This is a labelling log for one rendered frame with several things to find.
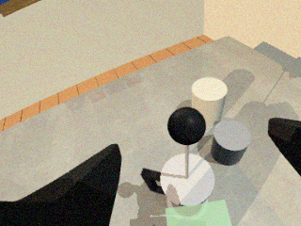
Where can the cream cylinder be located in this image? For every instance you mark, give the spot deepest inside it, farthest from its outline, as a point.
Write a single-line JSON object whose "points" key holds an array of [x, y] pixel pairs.
{"points": [[209, 96]]}

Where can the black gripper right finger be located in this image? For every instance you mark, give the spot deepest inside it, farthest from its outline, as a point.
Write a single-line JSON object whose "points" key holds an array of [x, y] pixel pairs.
{"points": [[286, 135]]}

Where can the grey cylinder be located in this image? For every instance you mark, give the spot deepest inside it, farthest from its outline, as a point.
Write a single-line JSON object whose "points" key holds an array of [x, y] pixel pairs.
{"points": [[231, 139]]}

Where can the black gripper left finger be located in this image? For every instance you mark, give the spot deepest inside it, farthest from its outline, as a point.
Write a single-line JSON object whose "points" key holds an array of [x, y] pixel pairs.
{"points": [[84, 196]]}

